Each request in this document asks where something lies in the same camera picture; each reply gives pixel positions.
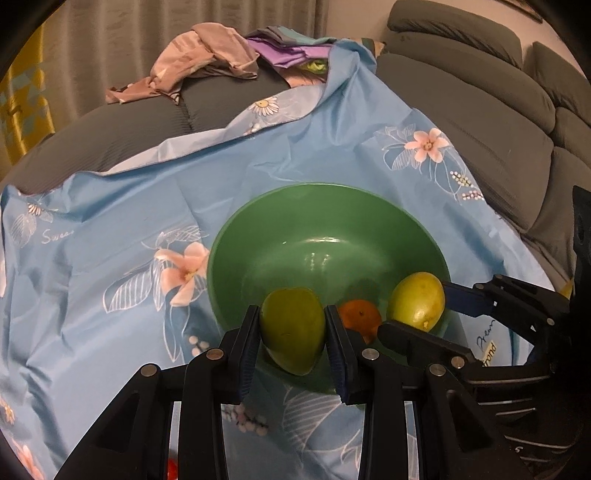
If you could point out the blue floral sheet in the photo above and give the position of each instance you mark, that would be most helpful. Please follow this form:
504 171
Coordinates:
115 221

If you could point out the green mango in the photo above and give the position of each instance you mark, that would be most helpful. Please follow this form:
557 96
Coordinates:
291 327

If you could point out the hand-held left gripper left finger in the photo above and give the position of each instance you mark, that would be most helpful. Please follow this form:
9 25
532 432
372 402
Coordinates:
248 355

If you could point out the orange tangerine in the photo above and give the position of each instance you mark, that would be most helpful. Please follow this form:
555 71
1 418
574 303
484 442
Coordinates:
360 319

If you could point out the grey sofa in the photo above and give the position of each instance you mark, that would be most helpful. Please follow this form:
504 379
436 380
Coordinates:
461 97

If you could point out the yellow-green mango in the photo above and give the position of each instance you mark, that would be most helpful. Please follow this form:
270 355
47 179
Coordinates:
415 297

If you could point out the pink beige garment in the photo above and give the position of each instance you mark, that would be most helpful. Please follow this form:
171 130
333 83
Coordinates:
184 55

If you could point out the beige curtain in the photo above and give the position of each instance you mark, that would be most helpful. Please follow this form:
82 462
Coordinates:
115 37

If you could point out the purple cloth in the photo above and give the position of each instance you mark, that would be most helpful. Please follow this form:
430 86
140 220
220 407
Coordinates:
272 53

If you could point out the green bowl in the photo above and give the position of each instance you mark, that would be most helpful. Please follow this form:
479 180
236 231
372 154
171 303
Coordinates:
323 221

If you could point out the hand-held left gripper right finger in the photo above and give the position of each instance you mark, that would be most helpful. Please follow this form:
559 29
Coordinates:
335 355

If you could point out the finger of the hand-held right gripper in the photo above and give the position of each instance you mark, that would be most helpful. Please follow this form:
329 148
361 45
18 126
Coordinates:
415 344
466 300

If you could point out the yellow patterned curtain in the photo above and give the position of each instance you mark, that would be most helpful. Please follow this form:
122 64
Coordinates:
23 92

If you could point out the green cloth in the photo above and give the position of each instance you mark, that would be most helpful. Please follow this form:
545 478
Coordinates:
317 67

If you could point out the grey folded cloth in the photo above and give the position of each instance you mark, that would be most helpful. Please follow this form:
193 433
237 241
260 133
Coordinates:
286 34

